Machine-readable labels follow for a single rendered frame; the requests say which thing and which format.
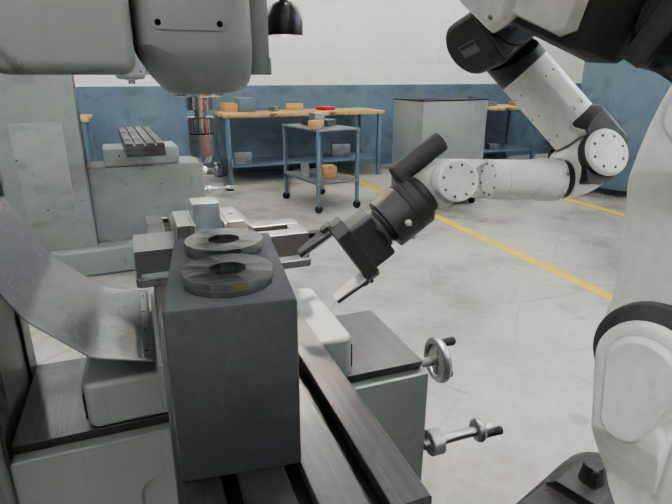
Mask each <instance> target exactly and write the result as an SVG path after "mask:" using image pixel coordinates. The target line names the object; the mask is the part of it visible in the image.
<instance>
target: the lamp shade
mask: <svg viewBox="0 0 672 504"><path fill-rule="evenodd" d="M268 36H271V37H299V36H303V20H302V17H301V14H300V11H299V8H298V7H297V6H296V5H295V4H293V3H292V2H290V1H288V0H279V1H276V2H274V3H273V4H272V5H271V6H269V7H268Z"/></svg>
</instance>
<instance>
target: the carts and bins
mask: <svg viewBox="0 0 672 504"><path fill-rule="evenodd" d="M282 126H283V157H284V187H285V192H284V193H283V197H284V198H285V199H288V198H289V197H290V193H288V175H289V176H292V177H295V178H298V179H300V180H303V181H306V182H309V183H311V184H314V185H316V189H317V206H316V207H315V212H316V213H318V214H320V213H321V212H322V211H323V208H322V207H321V194H324V193H325V189H324V188H323V185H329V184H337V183H346V182H354V181H355V201H354V202H353V206H354V207H355V208H359V207H360V201H359V181H360V179H359V144H360V127H350V126H343V125H337V124H336V119H324V113H320V112H309V115H301V116H300V123H296V124H286V123H282ZM286 127H290V128H295V129H300V130H306V131H311V132H316V169H309V164H308V163H301V170H296V171H288V170H287V137H286ZM353 130H356V139H355V178H354V177H351V176H348V175H344V174H341V173H338V172H337V167H336V166H335V165H333V164H325V165H323V132H337V131H353Z"/></svg>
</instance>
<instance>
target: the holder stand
mask: <svg viewBox="0 0 672 504"><path fill-rule="evenodd" d="M162 319H163V328H164V336H165V344H166V353H167V361H168V369H169V378H170V386H171V394H172V403H173V411H174V419H175V428H176V436H177V444H178V453H179V461H180V470H181V478H182V480H183V482H188V481H194V480H200V479H206V478H212V477H218V476H224V475H230V474H236V473H242V472H248V471H253V470H259V469H265V468H271V467H277V466H283V465H289V464H295V463H299V462H300V461H301V425H300V387H299V349H298V312H297V299H296V296H295V294H294V292H293V289H292V287H291V284H290V282H289V280H288V277H287V275H286V272H285V270H284V268H283V265H282V263H281V260H280V258H279V256H278V253H277V251H276V248H275V246H274V244H273V241H272V239H271V236H270V234H269V233H258V232H256V231H253V230H249V229H240V228H220V229H212V230H206V231H202V232H198V233H195V234H193V235H191V236H188V237H187V238H181V239H176V240H175V241H174V246H173V252H172V258H171V264H170V270H169V275H168V281H167V287H166V293H165V298H164V304H163V310H162Z"/></svg>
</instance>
